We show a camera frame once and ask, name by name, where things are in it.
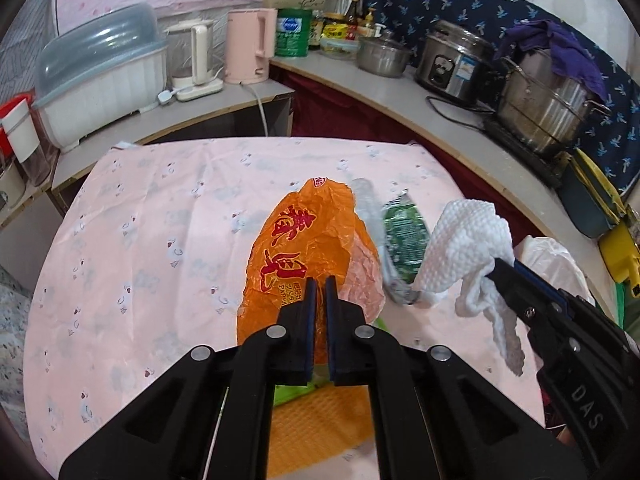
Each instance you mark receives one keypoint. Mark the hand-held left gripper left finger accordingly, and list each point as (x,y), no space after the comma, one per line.
(311,330)

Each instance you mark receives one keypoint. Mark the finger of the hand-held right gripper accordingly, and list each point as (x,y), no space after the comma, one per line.
(535,325)
(575,310)

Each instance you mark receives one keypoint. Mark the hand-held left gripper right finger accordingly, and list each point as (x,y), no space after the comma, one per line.
(330,330)

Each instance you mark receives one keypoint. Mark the white bin liner bag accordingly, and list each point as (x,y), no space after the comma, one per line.
(555,265)

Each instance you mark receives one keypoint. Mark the orange plastic bag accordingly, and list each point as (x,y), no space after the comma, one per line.
(300,240)

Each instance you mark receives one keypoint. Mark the orange foam fruit net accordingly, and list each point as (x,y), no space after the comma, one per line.
(320,425)

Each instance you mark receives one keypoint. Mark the white paper towel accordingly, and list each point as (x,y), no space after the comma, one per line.
(465,245)

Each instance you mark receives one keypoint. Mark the green foil packet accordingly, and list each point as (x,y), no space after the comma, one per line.
(405,235)

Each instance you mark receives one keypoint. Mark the clear plastic wrapper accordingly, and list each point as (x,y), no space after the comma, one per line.
(367,210)

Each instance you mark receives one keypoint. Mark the yellow electric pot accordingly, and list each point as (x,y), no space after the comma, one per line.
(622,255)

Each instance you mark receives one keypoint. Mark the blue and yellow basin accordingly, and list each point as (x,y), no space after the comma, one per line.
(582,210)
(602,180)
(612,210)

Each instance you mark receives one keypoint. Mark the black induction cooker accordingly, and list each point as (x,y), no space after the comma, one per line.
(525,152)

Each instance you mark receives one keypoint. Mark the pink printed tablecloth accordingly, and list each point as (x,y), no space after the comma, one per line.
(150,260)

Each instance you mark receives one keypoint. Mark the large steel steamer pot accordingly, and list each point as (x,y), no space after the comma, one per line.
(545,110)

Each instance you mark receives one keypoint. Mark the grey counter board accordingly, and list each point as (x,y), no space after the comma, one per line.
(400,105)

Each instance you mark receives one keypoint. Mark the low wooden cabinet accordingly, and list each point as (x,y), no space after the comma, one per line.
(175,117)

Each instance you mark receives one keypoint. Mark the purple towel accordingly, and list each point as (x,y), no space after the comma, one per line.
(570,55)

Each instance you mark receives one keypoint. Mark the steel rice cooker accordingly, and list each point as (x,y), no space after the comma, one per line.
(450,67)

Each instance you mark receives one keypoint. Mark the white power plug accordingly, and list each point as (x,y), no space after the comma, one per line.
(166,96)

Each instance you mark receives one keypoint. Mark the small steel pot with lid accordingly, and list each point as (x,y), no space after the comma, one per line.
(382,57)

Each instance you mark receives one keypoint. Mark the clear plastic food container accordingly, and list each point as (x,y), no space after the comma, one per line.
(340,49)

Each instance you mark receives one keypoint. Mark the pink electric kettle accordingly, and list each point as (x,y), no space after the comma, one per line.
(245,50)

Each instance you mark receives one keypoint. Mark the green tin can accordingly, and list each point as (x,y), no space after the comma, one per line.
(292,35)

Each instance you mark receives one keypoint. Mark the dark glass bottle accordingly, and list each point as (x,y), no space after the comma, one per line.
(316,32)

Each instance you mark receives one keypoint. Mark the floral bedsheet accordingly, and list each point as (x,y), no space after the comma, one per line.
(12,320)

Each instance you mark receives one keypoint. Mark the white glass electric kettle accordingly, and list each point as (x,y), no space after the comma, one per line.
(192,55)

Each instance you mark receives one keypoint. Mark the small pump bottle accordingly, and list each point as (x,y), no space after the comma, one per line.
(368,25)

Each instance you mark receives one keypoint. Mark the tall sauce bottle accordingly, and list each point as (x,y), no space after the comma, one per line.
(353,10)

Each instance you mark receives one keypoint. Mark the white lidded dish drainer box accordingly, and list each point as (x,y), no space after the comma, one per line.
(100,85)

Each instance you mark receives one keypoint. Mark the small white cup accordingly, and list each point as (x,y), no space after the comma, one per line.
(10,187)

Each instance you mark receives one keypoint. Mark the red plastic bowl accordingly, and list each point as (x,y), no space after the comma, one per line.
(7,125)

